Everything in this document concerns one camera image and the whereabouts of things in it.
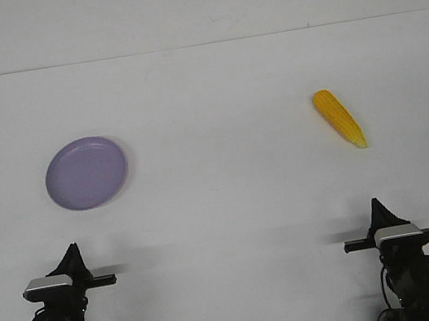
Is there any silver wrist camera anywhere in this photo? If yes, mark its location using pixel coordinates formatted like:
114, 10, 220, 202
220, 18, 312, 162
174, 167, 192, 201
373, 223, 423, 249
23, 274, 73, 303

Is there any yellow corn cob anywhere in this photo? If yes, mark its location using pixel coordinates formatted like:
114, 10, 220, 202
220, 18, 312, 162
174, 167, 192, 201
312, 89, 368, 149

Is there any purple round plate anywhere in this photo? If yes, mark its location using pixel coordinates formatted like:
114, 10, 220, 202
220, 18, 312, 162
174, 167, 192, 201
45, 136, 128, 211

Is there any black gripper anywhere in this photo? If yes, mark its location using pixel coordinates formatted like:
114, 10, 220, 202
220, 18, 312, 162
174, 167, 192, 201
344, 198, 429, 263
42, 243, 117, 315

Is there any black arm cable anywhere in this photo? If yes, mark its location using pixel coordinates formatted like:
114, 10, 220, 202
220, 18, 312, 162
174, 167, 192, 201
364, 267, 399, 321

